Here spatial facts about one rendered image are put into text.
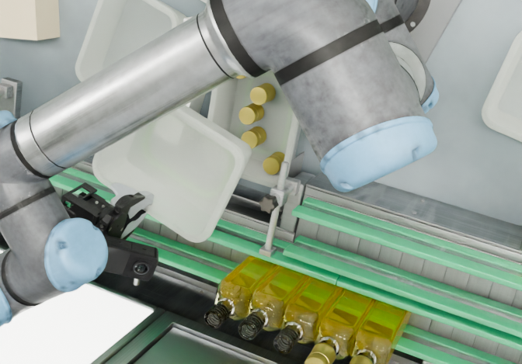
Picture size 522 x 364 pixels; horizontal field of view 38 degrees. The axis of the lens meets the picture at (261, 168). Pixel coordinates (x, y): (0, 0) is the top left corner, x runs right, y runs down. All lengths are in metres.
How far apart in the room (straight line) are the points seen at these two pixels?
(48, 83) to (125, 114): 0.91
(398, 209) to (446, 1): 0.36
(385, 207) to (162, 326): 0.44
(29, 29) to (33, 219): 0.79
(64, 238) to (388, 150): 0.37
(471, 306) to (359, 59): 0.64
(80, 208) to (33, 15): 0.62
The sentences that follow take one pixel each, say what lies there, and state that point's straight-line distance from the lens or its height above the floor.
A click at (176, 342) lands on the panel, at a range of 1.33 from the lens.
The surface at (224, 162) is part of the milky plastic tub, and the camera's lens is 1.17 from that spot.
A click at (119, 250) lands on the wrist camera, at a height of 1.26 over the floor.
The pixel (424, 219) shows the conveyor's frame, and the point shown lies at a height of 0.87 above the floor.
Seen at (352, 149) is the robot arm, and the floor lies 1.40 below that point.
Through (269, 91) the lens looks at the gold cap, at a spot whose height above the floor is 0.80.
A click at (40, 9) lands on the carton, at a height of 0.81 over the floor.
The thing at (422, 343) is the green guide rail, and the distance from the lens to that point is 1.32.
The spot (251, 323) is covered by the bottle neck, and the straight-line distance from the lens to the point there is 1.15.
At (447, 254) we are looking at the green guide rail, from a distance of 1.23.
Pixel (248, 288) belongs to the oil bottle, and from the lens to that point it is 1.21.
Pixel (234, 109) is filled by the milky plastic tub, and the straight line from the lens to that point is 1.46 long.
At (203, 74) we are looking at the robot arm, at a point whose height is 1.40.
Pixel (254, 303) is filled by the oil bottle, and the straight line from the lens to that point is 1.19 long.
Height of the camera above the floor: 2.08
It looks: 63 degrees down
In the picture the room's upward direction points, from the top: 123 degrees counter-clockwise
